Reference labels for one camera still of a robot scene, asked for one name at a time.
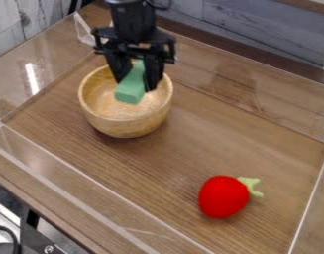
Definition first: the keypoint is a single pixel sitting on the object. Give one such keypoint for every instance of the brown wooden bowl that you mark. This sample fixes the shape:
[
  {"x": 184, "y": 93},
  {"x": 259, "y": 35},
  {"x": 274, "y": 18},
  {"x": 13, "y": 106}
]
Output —
[{"x": 123, "y": 120}]

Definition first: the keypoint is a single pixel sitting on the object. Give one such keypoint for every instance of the black table leg bracket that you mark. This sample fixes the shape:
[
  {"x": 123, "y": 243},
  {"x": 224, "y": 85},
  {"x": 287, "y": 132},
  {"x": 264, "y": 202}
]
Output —
[{"x": 33, "y": 242}]

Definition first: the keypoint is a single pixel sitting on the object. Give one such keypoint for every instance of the red plush strawberry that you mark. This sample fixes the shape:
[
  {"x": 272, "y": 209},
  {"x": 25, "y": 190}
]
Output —
[{"x": 224, "y": 195}]

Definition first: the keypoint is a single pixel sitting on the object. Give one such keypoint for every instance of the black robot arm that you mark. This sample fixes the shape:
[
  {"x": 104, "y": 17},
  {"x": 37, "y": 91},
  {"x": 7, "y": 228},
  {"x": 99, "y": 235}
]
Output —
[{"x": 133, "y": 38}]

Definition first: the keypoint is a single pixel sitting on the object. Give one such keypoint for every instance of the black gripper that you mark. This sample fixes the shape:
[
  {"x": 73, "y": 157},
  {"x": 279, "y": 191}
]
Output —
[{"x": 133, "y": 37}]

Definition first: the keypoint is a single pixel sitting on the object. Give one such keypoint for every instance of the clear acrylic tray wall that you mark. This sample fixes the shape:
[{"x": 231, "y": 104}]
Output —
[{"x": 101, "y": 220}]

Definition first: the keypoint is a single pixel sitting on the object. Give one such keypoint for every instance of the clear acrylic corner bracket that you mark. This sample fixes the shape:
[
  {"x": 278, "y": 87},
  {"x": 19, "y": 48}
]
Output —
[{"x": 83, "y": 28}]

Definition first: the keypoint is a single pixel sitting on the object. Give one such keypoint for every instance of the green rectangular block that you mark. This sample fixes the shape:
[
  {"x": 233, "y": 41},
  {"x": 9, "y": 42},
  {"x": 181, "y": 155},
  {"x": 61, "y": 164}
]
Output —
[{"x": 129, "y": 90}]

